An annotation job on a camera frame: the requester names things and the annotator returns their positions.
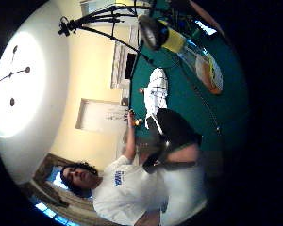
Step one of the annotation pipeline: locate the wooden framed window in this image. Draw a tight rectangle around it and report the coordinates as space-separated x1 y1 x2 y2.
20 153 95 226

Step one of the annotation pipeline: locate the clear bottle with yellow label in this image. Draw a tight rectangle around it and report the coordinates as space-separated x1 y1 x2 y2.
137 13 225 96

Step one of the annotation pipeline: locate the black camera tripod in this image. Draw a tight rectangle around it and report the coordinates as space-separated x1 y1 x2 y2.
58 2 158 65

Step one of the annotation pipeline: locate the thin black cable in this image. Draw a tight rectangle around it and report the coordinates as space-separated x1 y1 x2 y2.
190 82 223 136

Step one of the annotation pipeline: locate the white wall board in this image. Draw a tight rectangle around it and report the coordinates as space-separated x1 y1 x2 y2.
75 97 130 136

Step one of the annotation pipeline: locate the the person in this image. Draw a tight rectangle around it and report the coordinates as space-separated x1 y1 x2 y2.
59 154 209 226

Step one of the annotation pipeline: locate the black wrist strap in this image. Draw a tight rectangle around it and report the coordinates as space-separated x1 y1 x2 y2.
142 150 200 175

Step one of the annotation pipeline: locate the black wall monitor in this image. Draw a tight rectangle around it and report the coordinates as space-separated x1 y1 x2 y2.
124 52 137 81

